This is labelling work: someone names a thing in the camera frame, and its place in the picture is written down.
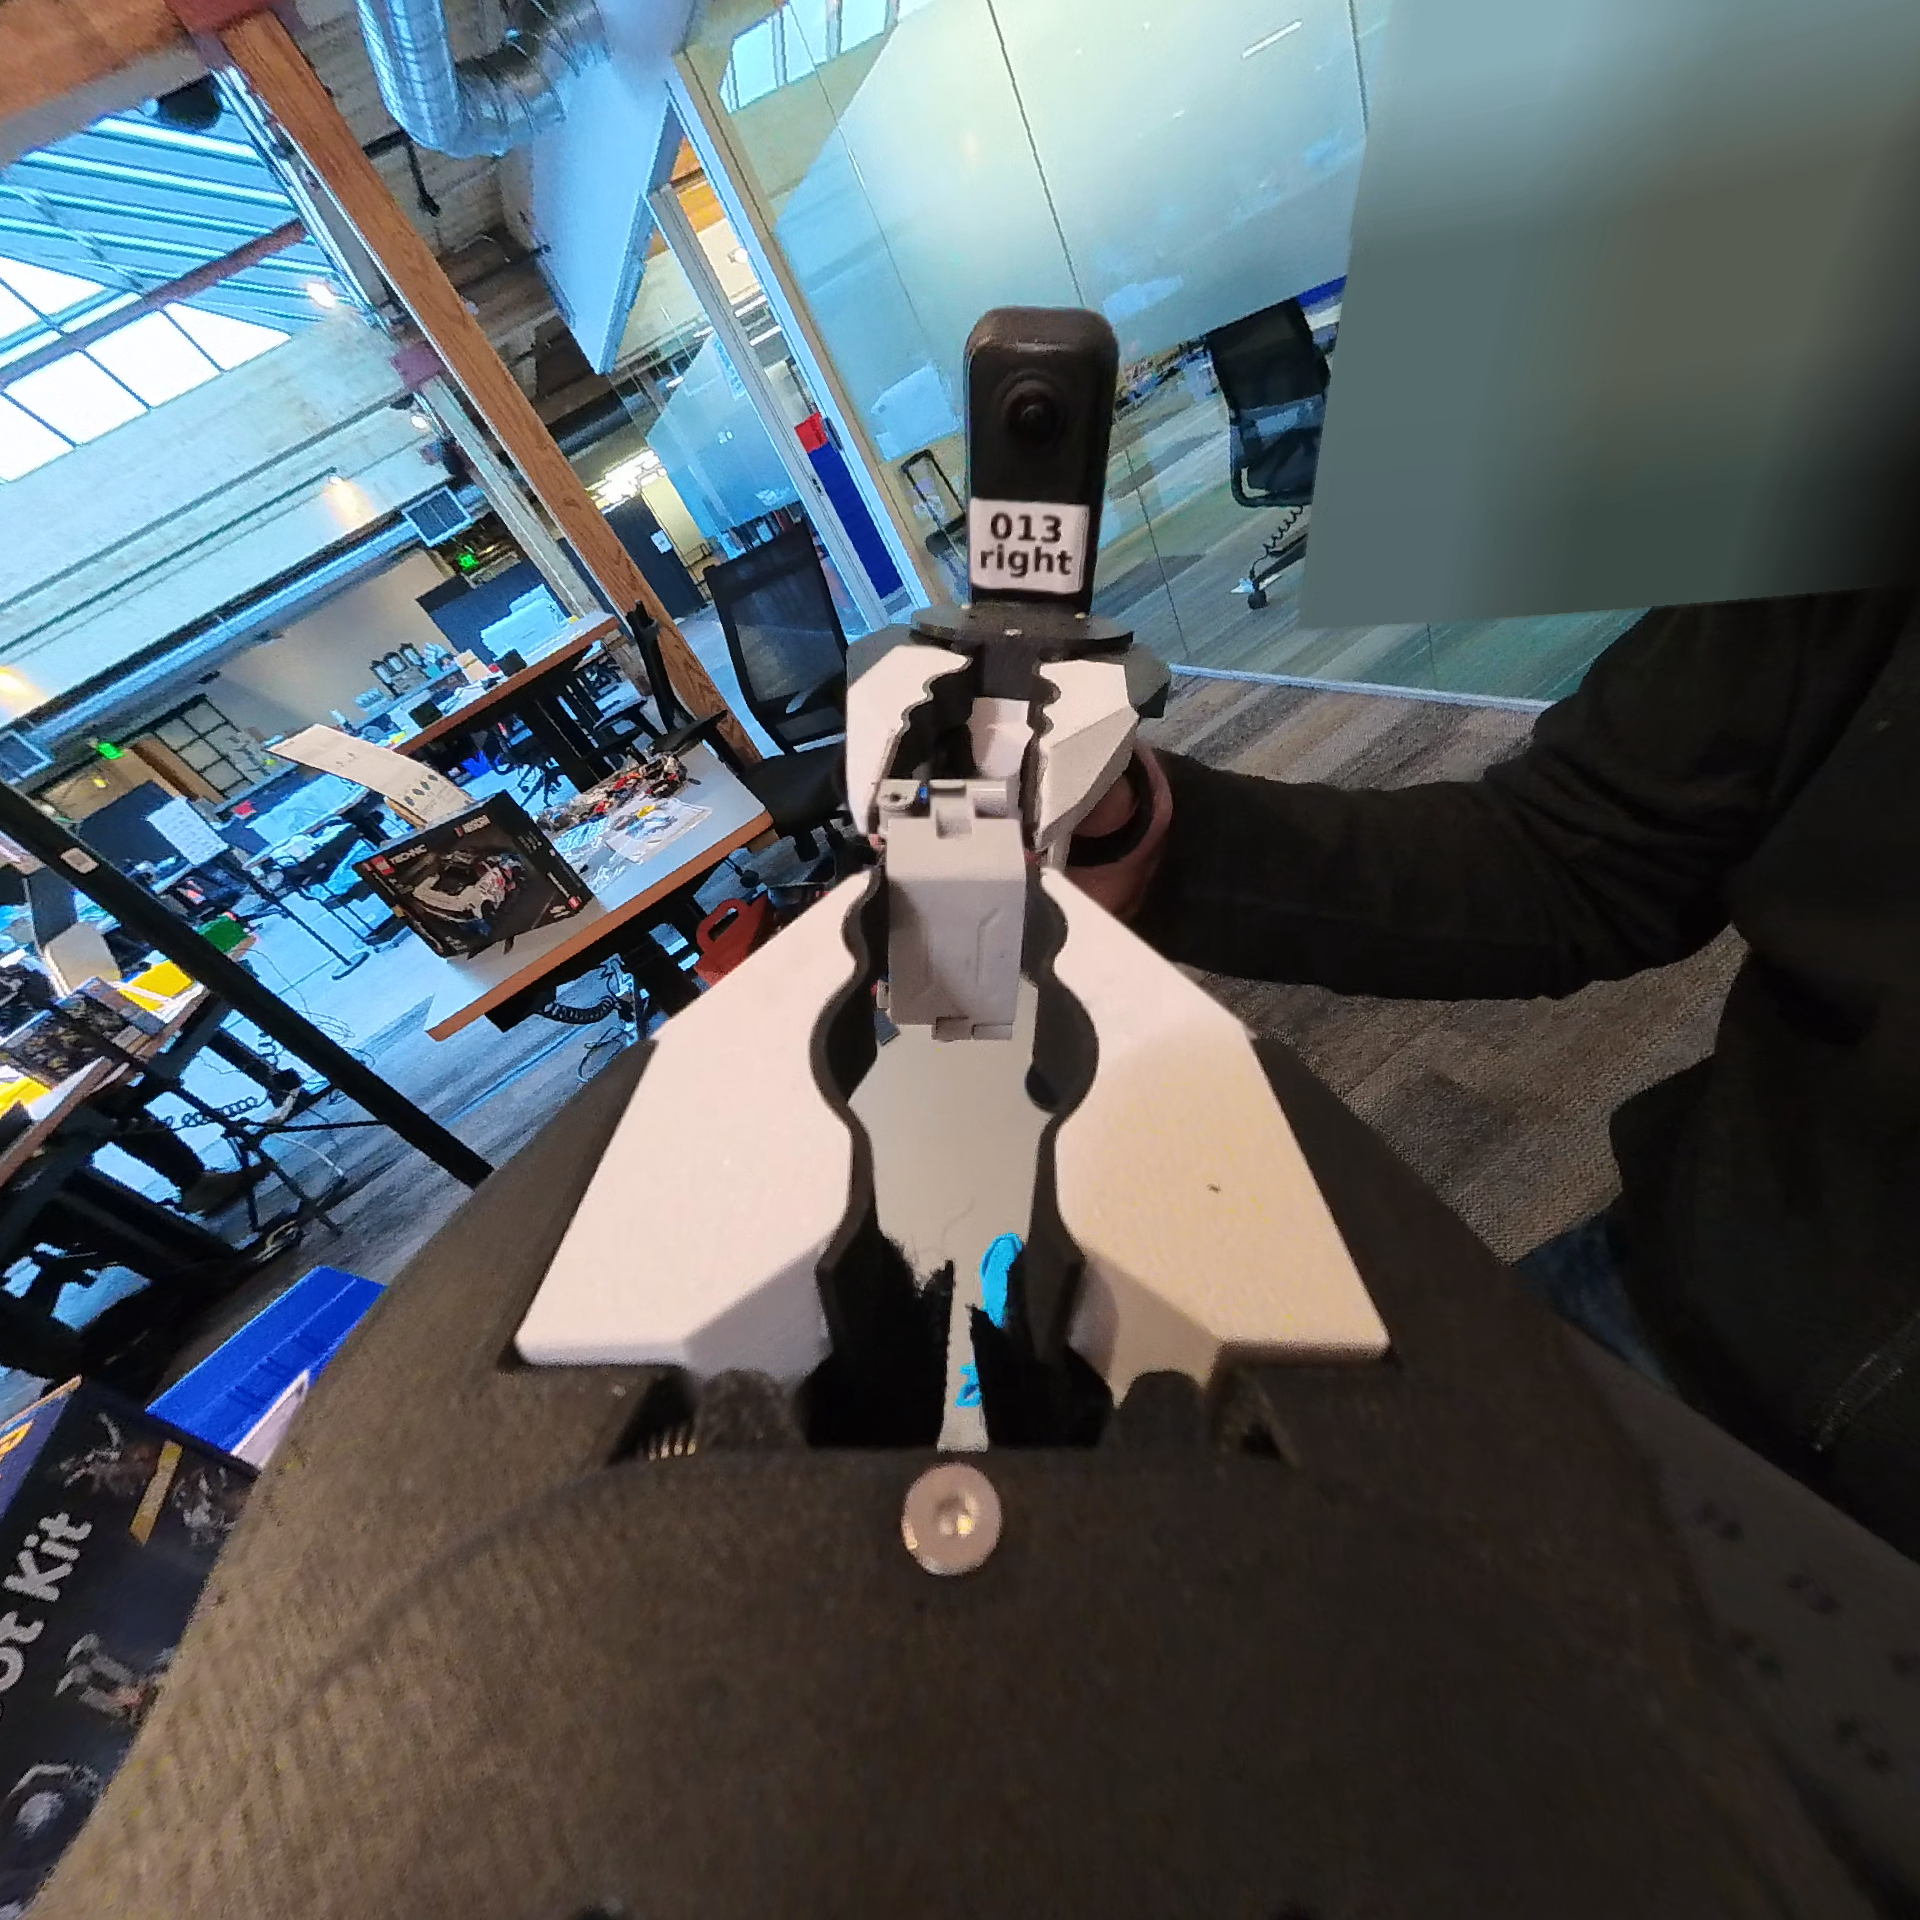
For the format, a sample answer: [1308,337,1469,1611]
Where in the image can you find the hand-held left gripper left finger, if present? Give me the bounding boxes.
[514,870,888,1400]

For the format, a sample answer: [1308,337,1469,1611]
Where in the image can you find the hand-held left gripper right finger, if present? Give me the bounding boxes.
[1027,870,1395,1393]

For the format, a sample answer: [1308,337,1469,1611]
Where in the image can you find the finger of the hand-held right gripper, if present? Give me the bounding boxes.
[1027,652,1151,872]
[844,638,980,841]

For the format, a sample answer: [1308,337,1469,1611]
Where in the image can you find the long grey panel blue pins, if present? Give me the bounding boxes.
[872,772,1032,1048]

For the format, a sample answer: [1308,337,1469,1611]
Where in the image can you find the person's right forearm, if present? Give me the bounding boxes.
[1125,591,1920,1056]

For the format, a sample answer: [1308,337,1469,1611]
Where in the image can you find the black office chair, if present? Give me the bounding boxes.
[1205,296,1340,612]
[702,527,853,753]

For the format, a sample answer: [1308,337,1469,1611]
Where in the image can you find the blue plastic separator tool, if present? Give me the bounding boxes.
[950,1231,1032,1408]

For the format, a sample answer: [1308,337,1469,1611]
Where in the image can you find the wood-edged table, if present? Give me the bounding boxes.
[394,612,626,761]
[422,739,776,1039]

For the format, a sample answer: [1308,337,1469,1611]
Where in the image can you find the dark product box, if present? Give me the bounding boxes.
[354,790,596,960]

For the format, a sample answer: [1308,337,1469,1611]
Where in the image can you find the blue storage bin with bags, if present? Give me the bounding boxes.
[146,1264,387,1467]

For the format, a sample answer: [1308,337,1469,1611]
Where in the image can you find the white paper sign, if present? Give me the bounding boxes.
[266,721,462,822]

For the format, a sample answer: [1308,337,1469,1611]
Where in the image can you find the tall black stand pole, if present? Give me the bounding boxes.
[0,777,501,1190]

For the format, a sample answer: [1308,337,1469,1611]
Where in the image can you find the person's torso in black jacket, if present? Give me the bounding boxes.
[1516,598,1920,1519]

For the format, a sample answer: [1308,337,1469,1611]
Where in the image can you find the long wood-edged workbench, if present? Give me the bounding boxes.
[0,960,245,1355]

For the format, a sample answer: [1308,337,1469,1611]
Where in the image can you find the dark blue robot kit box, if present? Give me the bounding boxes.
[0,1376,260,1894]

